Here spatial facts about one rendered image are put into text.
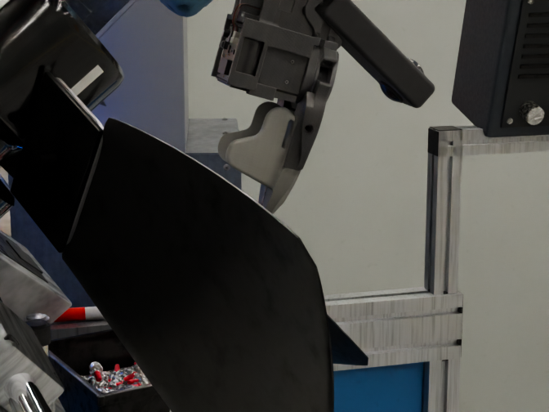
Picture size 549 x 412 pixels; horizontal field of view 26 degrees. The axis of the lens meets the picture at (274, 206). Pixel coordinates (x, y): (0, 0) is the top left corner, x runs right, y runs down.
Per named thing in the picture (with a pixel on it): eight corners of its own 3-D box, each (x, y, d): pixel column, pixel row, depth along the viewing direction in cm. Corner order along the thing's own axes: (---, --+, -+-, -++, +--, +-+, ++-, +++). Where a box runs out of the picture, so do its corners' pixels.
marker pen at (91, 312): (17, 313, 128) (146, 305, 131) (17, 309, 130) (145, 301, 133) (18, 326, 129) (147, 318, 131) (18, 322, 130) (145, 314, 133)
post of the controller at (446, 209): (434, 296, 140) (439, 130, 136) (423, 288, 143) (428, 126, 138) (457, 293, 141) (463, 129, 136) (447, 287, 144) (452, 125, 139)
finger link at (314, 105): (270, 159, 95) (301, 54, 94) (292, 164, 96) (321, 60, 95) (284, 168, 91) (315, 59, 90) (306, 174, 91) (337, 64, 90)
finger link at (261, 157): (206, 205, 95) (237, 93, 93) (275, 221, 96) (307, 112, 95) (213, 213, 92) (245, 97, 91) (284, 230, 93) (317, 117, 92)
